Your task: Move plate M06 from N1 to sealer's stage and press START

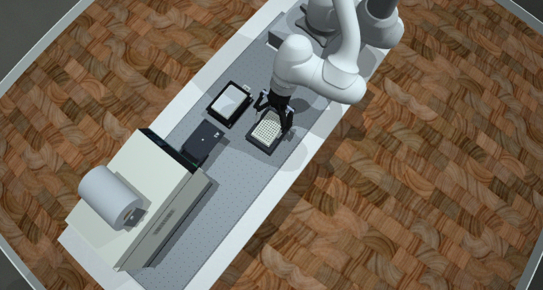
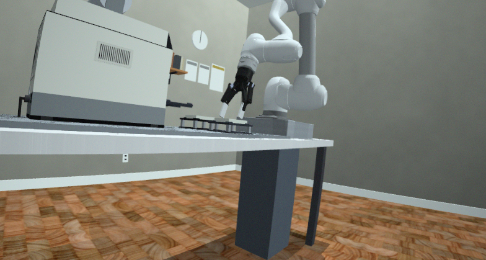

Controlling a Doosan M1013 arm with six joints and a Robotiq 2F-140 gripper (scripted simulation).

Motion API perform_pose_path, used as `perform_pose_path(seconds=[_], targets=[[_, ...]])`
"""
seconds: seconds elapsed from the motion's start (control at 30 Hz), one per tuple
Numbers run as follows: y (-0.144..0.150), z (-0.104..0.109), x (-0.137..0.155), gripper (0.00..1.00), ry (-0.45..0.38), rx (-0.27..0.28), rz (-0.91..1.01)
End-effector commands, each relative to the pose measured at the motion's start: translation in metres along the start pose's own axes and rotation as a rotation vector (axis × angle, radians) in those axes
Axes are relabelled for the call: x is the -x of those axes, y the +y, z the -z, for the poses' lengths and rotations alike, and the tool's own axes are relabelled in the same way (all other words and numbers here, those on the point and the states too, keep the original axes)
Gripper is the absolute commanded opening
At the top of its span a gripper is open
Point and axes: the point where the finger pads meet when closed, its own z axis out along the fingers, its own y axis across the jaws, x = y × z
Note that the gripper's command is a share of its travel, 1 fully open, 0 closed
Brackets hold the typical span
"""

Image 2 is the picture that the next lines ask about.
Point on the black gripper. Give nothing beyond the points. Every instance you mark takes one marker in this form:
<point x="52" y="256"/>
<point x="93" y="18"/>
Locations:
<point x="243" y="80"/>

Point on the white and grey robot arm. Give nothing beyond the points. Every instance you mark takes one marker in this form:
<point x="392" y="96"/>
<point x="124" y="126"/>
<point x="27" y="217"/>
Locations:
<point x="306" y="93"/>

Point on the black rectangular frame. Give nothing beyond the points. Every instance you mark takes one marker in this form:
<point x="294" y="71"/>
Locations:
<point x="195" y="121"/>

